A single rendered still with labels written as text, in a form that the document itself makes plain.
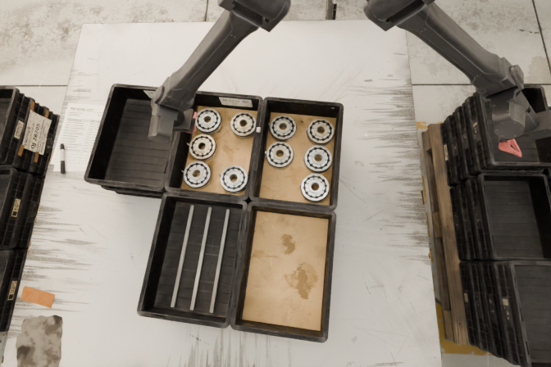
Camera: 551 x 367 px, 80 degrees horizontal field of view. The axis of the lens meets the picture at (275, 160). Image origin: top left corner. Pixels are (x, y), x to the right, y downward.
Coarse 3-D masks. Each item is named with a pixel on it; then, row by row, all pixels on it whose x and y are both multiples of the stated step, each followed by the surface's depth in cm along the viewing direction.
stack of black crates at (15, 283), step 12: (0, 252) 178; (12, 252) 169; (24, 252) 177; (0, 264) 176; (12, 264) 170; (24, 264) 176; (0, 276) 174; (12, 276) 170; (0, 288) 162; (12, 288) 170; (0, 300) 162; (12, 300) 170; (0, 312) 164; (12, 312) 169; (0, 324) 163
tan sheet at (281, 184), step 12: (300, 120) 131; (300, 132) 130; (300, 144) 128; (312, 144) 128; (300, 156) 127; (264, 168) 126; (288, 168) 126; (300, 168) 126; (264, 180) 125; (276, 180) 125; (288, 180) 124; (300, 180) 124; (264, 192) 124; (276, 192) 123; (288, 192) 123; (300, 192) 123; (324, 204) 121
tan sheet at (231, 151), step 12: (204, 108) 135; (216, 108) 135; (228, 108) 135; (228, 120) 133; (216, 132) 132; (228, 132) 131; (216, 144) 130; (228, 144) 130; (240, 144) 130; (252, 144) 129; (192, 156) 129; (216, 156) 129; (228, 156) 128; (240, 156) 128; (216, 168) 127; (216, 180) 126; (216, 192) 124
